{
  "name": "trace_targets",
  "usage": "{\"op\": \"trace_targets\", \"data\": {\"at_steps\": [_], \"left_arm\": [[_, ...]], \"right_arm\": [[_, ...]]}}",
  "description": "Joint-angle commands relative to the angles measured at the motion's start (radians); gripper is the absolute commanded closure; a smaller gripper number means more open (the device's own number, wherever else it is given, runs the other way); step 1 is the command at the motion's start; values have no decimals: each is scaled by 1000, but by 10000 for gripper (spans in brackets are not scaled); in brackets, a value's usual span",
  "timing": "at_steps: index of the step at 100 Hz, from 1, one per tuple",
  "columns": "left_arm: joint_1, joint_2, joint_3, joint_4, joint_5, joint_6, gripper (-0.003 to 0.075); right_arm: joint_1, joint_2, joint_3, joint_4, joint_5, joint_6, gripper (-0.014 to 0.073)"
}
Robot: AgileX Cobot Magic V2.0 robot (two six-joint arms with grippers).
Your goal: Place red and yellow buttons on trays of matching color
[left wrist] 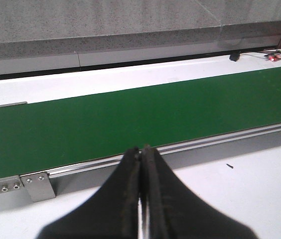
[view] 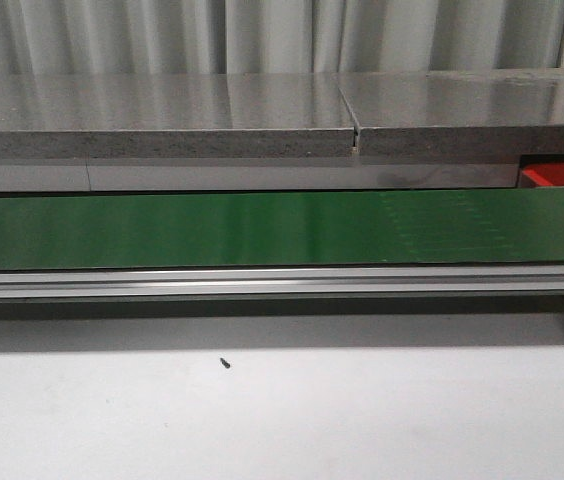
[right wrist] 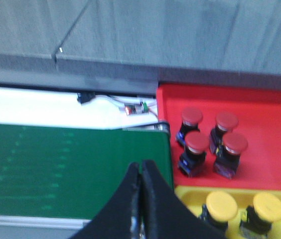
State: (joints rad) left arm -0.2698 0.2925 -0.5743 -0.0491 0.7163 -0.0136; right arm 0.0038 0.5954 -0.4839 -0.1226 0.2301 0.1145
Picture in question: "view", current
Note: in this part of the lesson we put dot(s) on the green conveyor belt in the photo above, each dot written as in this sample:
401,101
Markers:
282,229

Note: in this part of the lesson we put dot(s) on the grey stone slab left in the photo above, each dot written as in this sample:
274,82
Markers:
115,116

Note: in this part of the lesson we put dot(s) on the red plastic bin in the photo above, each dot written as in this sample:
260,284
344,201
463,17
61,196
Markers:
547,174

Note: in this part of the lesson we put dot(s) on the grey pleated curtain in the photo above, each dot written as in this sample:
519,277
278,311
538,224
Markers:
62,37

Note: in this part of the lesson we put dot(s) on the aluminium conveyor side rail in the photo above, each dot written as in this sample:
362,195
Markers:
283,281

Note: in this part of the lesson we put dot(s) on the grey stone slab right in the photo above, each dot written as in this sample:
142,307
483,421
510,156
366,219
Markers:
494,112

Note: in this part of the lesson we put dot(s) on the grey stone slab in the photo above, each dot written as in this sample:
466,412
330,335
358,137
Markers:
115,116
494,112

